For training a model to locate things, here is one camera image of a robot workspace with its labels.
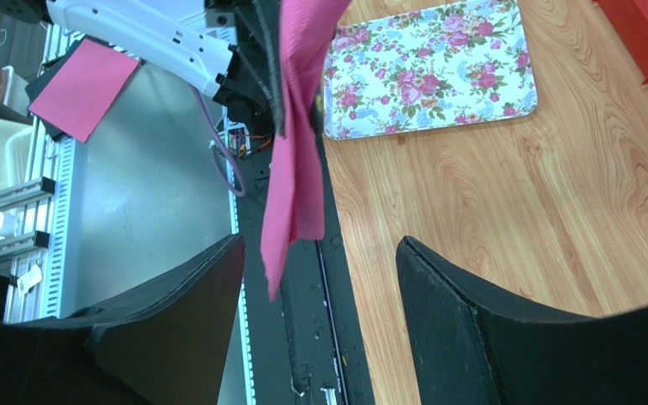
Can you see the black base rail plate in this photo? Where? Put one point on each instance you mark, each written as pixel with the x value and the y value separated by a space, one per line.
pixel 306 347

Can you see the floral tray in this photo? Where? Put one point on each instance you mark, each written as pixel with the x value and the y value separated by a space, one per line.
pixel 451 65

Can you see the magenta paper napkin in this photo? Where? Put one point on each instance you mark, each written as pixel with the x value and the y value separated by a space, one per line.
pixel 295 198

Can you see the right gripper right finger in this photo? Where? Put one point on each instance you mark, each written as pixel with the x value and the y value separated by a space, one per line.
pixel 474 342

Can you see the spare pink napkin sheet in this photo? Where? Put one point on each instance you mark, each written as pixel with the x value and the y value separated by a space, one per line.
pixel 81 91

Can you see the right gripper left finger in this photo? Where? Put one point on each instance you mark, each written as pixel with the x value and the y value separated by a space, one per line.
pixel 164 341

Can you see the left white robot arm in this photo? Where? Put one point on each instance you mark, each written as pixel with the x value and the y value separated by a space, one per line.
pixel 226 49

